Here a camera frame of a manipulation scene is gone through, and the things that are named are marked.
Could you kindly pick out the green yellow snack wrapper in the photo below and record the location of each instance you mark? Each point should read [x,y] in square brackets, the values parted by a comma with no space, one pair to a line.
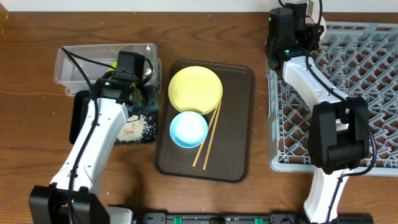
[113,65]

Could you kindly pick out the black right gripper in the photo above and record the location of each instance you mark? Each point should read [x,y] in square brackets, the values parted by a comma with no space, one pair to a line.
[311,33]

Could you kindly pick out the black plastic tray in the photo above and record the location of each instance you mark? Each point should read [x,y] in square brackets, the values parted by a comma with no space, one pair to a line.
[80,108]

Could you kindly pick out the yellow round plate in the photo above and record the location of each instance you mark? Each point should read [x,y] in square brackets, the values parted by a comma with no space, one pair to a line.
[195,88]

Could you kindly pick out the wooden chopstick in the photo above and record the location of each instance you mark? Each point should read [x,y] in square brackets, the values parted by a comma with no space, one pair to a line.
[201,145]
[214,124]

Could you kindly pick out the light blue bowl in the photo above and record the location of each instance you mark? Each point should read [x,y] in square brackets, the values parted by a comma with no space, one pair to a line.
[188,129]

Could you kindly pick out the grey dishwasher rack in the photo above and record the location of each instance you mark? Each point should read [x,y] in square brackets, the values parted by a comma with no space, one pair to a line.
[361,60]

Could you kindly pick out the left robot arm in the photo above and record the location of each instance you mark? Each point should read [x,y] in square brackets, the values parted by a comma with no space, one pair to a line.
[72,195]

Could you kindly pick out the clear plastic waste bin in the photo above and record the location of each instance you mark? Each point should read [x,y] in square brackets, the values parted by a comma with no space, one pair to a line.
[96,60]

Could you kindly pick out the pink white bowl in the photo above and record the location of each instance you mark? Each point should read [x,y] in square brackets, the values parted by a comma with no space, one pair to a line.
[314,19]

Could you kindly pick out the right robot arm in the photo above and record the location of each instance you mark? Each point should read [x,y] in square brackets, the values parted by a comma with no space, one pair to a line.
[340,143]

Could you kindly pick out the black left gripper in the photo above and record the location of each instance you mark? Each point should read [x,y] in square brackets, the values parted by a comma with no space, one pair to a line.
[148,93]

